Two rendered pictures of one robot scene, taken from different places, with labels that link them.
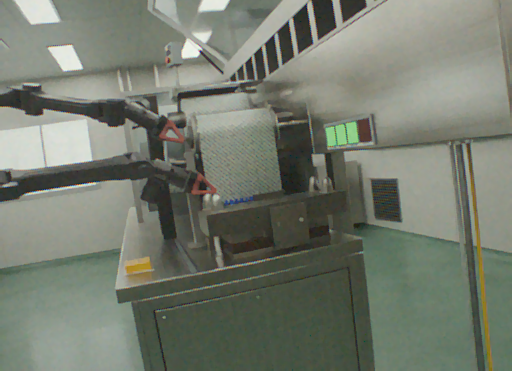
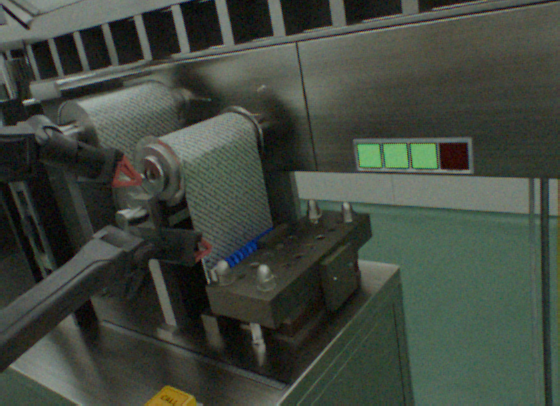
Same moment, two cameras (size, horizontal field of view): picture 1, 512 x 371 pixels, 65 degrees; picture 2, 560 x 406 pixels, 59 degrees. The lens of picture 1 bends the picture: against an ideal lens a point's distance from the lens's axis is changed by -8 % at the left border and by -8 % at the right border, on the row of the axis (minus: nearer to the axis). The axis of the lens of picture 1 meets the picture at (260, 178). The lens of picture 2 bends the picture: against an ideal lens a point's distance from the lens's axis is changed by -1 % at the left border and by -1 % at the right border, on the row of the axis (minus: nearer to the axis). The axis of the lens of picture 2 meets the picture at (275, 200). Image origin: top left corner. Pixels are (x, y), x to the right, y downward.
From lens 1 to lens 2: 77 cm
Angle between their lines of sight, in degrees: 37
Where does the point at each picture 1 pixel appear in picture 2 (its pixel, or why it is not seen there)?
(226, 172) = (218, 218)
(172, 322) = not seen: outside the picture
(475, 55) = not seen: outside the picture
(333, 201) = (363, 230)
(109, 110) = (12, 153)
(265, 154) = (253, 180)
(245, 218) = (302, 285)
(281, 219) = (336, 272)
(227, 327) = not seen: outside the picture
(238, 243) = (295, 319)
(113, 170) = (103, 275)
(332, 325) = (387, 373)
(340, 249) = (388, 286)
